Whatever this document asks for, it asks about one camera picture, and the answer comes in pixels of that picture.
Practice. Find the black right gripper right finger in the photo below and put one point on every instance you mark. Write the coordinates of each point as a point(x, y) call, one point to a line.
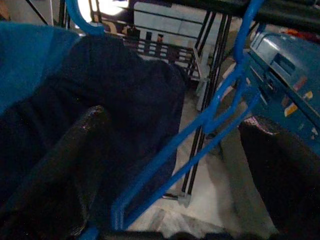
point(287, 180)

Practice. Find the navy blue garment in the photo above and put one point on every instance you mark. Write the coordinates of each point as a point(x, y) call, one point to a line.
point(125, 100)

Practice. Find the blue plastic hanger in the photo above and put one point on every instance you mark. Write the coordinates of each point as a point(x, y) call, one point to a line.
point(212, 110)
point(82, 25)

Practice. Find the blue hard suitcase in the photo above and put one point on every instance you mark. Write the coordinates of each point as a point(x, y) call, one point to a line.
point(287, 75)

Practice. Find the bright blue t-shirt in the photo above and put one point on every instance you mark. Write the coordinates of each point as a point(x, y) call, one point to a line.
point(30, 57)

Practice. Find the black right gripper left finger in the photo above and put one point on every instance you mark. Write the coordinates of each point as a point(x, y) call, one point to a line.
point(50, 187)

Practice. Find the black metal drying rack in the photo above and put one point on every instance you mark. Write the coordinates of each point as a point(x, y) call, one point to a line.
point(220, 30)

